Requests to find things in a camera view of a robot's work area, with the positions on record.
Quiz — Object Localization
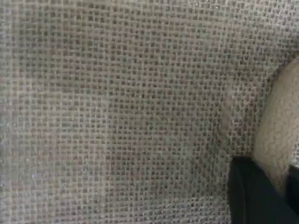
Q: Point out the brown jute tote bag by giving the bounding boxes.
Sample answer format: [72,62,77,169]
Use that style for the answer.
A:
[0,0,299,224]

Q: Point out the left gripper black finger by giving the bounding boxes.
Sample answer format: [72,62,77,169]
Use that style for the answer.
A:
[286,164,299,210]
[228,156,299,224]

